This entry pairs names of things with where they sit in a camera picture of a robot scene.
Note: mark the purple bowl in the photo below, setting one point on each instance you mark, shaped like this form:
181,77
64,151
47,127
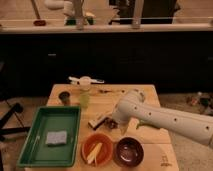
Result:
128,152

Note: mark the green pepper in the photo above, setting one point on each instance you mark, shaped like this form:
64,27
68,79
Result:
145,124

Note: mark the green plastic tray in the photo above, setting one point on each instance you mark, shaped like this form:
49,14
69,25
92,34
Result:
35,153

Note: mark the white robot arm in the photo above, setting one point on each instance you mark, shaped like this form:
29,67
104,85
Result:
198,128

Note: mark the yellow banana pieces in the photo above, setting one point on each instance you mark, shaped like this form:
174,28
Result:
93,154

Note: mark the dark grape bunch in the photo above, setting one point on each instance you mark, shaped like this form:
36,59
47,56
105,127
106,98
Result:
111,124

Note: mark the black and white eraser block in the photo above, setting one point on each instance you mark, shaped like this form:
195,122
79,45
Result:
98,121

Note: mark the dark small cup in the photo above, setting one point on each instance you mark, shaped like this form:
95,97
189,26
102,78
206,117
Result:
65,98

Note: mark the blue-grey sponge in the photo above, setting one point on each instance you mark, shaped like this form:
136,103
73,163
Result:
56,138

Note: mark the black chair base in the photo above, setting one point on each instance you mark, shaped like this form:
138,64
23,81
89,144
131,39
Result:
7,123

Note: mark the orange bowl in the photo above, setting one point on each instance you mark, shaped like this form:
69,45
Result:
106,152

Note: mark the green transparent cup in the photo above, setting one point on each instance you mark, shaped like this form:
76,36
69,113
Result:
84,99

